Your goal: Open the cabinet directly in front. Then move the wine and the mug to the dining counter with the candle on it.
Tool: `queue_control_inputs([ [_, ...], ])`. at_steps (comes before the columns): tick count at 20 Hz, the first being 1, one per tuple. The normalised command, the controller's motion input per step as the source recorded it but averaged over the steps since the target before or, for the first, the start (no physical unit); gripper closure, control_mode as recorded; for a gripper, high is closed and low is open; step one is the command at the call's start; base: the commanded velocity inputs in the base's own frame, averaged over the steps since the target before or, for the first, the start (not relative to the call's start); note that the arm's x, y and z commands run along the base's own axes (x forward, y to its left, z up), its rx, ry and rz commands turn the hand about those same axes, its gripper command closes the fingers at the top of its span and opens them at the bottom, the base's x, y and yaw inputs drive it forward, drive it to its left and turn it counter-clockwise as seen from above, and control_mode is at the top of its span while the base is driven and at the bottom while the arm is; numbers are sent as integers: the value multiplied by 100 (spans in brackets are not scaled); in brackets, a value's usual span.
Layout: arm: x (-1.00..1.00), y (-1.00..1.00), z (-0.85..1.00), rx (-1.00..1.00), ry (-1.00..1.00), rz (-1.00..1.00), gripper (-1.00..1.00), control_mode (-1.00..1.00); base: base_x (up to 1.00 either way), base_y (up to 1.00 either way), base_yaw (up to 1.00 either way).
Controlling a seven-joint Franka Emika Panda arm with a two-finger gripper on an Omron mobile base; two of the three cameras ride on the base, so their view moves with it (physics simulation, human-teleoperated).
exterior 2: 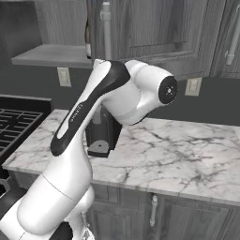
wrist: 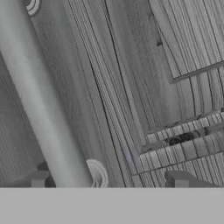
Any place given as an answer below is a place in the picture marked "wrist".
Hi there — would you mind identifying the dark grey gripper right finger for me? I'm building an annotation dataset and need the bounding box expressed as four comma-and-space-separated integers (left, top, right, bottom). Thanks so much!
164, 170, 221, 188

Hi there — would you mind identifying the pale grey cabinet bar handle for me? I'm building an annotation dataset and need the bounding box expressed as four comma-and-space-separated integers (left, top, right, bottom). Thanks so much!
0, 0, 109, 188

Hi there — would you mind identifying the wooden cabinet door with handle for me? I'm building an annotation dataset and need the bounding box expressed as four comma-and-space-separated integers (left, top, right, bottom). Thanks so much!
0, 0, 128, 188

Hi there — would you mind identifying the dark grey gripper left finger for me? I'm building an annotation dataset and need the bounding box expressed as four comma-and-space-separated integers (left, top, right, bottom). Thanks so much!
5, 161, 57, 188

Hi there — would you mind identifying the wooden cabinet panel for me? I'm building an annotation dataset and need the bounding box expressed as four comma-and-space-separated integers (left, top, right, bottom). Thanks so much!
148, 0, 224, 81

